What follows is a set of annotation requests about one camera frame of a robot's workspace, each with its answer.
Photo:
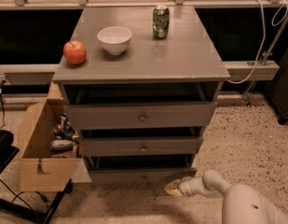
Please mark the white ceramic bowl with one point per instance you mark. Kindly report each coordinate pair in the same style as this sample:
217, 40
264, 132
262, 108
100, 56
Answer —
115, 40

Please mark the dark cabinet at right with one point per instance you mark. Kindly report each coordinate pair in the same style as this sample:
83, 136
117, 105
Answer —
277, 90

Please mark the grey middle drawer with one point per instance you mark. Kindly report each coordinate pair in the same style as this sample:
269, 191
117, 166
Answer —
140, 146

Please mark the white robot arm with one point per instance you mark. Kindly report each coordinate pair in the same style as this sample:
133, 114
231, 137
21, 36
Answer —
242, 204

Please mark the red apple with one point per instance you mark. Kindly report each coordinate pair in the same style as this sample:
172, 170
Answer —
74, 52

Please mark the grey top drawer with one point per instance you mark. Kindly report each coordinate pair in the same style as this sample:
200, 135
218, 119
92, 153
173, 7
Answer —
99, 117

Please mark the dark snack bag in box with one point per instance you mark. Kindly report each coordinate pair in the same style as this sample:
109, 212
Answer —
64, 129

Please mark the cardboard box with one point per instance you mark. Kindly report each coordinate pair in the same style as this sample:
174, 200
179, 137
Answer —
40, 169

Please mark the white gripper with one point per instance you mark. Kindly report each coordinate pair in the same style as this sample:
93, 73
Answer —
185, 186

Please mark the grey drawer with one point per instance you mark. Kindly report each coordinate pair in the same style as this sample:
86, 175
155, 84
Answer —
140, 146
99, 117
139, 176

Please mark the grey wooden drawer cabinet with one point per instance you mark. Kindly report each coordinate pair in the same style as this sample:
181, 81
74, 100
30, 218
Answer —
184, 67

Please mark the green soda can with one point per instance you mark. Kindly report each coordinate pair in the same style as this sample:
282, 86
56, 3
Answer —
161, 21

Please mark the grey bottom drawer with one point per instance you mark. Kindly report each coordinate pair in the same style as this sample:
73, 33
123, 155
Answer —
139, 176

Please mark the silver can in box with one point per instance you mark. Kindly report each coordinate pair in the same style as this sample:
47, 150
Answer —
61, 145

